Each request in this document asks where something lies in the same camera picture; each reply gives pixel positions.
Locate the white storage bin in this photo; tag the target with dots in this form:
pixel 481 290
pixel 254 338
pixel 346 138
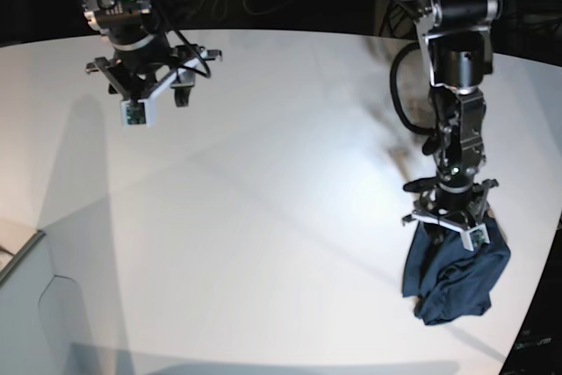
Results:
pixel 61 310

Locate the dark blue t-shirt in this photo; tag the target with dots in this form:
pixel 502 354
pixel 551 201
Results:
pixel 449 281

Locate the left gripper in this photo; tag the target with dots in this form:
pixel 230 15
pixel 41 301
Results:
pixel 454 203

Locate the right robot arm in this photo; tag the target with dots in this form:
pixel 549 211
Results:
pixel 131 25

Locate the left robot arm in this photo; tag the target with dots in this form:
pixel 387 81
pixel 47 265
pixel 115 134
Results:
pixel 454 38

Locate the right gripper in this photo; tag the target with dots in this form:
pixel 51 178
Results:
pixel 145 74

